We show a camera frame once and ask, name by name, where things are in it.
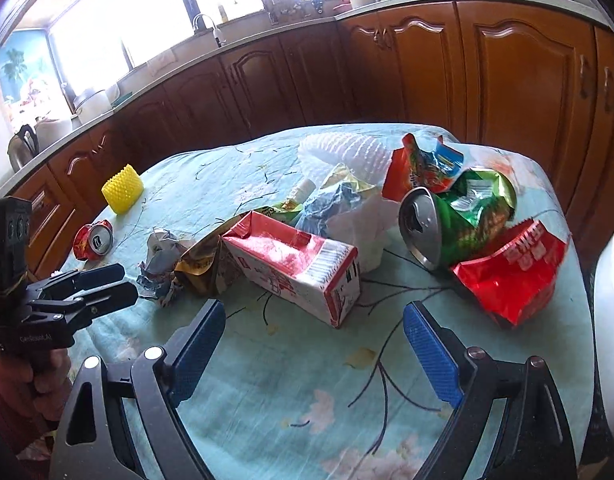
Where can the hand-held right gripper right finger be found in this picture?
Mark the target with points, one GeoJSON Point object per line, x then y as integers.
{"type": "Point", "coordinates": [432, 355]}

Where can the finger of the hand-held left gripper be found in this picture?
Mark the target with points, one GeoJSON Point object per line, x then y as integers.
{"type": "Point", "coordinates": [114, 295]}
{"type": "Point", "coordinates": [102, 274]}

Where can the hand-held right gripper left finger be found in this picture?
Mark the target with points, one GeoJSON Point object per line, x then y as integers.
{"type": "Point", "coordinates": [197, 350]}

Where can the grey paper wrapper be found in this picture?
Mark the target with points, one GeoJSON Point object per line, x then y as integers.
{"type": "Point", "coordinates": [159, 265]}

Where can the gold snack wrapper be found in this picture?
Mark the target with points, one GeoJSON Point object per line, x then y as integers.
{"type": "Point", "coordinates": [202, 265]}

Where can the large red snack bag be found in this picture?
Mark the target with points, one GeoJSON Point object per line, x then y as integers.
{"type": "Point", "coordinates": [512, 270]}

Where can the green drink can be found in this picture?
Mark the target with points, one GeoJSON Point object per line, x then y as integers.
{"type": "Point", "coordinates": [427, 232]}

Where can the red and white milk carton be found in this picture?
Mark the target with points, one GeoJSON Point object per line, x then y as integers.
{"type": "Point", "coordinates": [297, 265]}

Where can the white plastic bag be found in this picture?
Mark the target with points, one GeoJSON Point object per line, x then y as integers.
{"type": "Point", "coordinates": [362, 220]}

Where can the green snack bag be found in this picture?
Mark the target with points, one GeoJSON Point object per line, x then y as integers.
{"type": "Point", "coordinates": [482, 195]}

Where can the white trash bin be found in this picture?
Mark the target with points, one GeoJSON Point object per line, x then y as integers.
{"type": "Point", "coordinates": [609, 335]}

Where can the blue wrapper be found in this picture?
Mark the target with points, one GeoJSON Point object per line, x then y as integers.
{"type": "Point", "coordinates": [327, 205]}

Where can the red snack packet blue edge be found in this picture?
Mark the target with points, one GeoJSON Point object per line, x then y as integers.
{"type": "Point", "coordinates": [402, 170]}

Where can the small white bottle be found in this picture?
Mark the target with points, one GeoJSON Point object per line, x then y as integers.
{"type": "Point", "coordinates": [304, 189]}

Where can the silver yellow foil wrapper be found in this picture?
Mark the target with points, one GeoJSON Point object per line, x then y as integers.
{"type": "Point", "coordinates": [344, 175]}

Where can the white plastic wrapper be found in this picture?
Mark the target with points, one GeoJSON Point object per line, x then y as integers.
{"type": "Point", "coordinates": [347, 152]}

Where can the person's left hand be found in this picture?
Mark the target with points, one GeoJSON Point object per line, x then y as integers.
{"type": "Point", "coordinates": [42, 377]}

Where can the crushed red drink can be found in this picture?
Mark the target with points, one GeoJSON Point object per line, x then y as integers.
{"type": "Point", "coordinates": [87, 242]}

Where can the yellow foam fruit net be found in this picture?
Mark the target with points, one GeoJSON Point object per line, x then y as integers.
{"type": "Point", "coordinates": [122, 190]}

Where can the teal floral tablecloth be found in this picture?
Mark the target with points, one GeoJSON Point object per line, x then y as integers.
{"type": "Point", "coordinates": [297, 385]}

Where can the steel kettle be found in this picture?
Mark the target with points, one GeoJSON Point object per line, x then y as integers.
{"type": "Point", "coordinates": [22, 150]}

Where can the white rice cooker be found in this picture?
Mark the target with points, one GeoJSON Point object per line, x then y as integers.
{"type": "Point", "coordinates": [52, 130]}

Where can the white cooking pot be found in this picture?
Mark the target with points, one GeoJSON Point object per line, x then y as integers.
{"type": "Point", "coordinates": [94, 105]}

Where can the kitchen window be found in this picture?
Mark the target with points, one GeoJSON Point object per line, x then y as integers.
{"type": "Point", "coordinates": [137, 10]}

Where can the kitchen faucet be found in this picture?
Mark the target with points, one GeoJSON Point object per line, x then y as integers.
{"type": "Point", "coordinates": [207, 25]}

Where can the yellow dish soap bottle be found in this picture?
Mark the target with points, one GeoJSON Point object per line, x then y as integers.
{"type": "Point", "coordinates": [222, 12]}

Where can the wooden base cabinets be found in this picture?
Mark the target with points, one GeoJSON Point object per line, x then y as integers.
{"type": "Point", "coordinates": [512, 70]}

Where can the utensil rack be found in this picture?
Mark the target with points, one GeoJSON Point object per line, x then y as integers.
{"type": "Point", "coordinates": [282, 5]}

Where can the small blue object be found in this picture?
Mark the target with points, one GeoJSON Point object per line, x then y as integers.
{"type": "Point", "coordinates": [318, 1]}

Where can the wall poster with palm tree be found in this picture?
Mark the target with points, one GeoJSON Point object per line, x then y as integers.
{"type": "Point", "coordinates": [22, 70]}

